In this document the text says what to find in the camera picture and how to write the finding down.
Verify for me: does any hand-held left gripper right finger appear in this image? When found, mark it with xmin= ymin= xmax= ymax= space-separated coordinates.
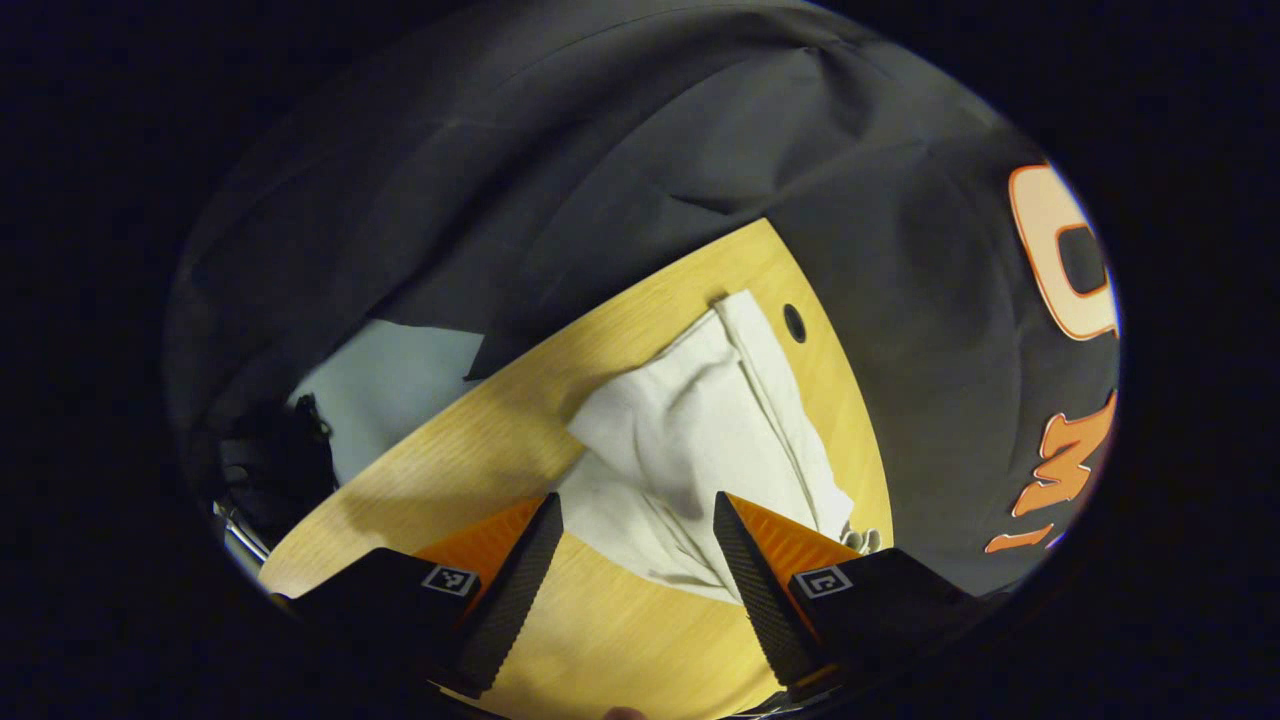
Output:
xmin=712 ymin=489 xmax=988 ymax=703

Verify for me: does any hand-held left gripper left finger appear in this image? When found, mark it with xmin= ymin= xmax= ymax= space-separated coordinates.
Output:
xmin=268 ymin=491 xmax=565 ymax=700

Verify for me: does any black backdrop cloth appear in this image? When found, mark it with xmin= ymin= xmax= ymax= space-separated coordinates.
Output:
xmin=165 ymin=0 xmax=1123 ymax=598

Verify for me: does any dark bag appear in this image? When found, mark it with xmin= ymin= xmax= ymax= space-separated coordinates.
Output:
xmin=213 ymin=394 xmax=338 ymax=549

